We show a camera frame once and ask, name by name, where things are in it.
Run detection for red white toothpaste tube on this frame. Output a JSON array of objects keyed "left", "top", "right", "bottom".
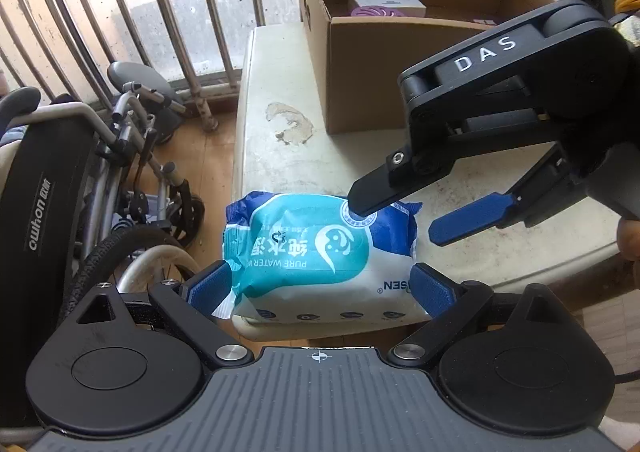
[{"left": 472, "top": 18, "right": 498, "bottom": 27}]

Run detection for blue wet wipes pack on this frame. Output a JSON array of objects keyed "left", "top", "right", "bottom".
[{"left": 213, "top": 191, "right": 428, "bottom": 327}]

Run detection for purple air freshener can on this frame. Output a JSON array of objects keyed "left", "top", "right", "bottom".
[{"left": 349, "top": 5, "right": 404, "bottom": 18}]

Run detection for white soap box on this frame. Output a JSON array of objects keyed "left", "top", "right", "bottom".
[{"left": 348, "top": 0, "right": 426, "bottom": 18}]

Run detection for person's right hand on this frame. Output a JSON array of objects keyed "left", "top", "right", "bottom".
[{"left": 616, "top": 219, "right": 640, "bottom": 289}]

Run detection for orange rubber bands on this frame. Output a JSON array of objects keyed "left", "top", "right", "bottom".
[{"left": 614, "top": 0, "right": 640, "bottom": 14}]

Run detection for black wheelchair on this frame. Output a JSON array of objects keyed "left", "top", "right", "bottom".
[{"left": 1, "top": 61, "right": 205, "bottom": 447}]

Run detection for brown cardboard box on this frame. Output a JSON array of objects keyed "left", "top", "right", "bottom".
[{"left": 299, "top": 0, "right": 552, "bottom": 135}]

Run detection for metal window bars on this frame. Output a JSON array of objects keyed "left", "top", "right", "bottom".
[{"left": 1, "top": 0, "right": 307, "bottom": 106}]

